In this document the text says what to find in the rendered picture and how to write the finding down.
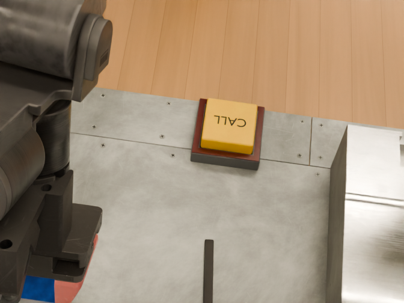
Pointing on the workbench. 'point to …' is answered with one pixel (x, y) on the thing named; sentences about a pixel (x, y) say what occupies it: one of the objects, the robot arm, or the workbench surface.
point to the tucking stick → (208, 271)
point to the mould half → (366, 219)
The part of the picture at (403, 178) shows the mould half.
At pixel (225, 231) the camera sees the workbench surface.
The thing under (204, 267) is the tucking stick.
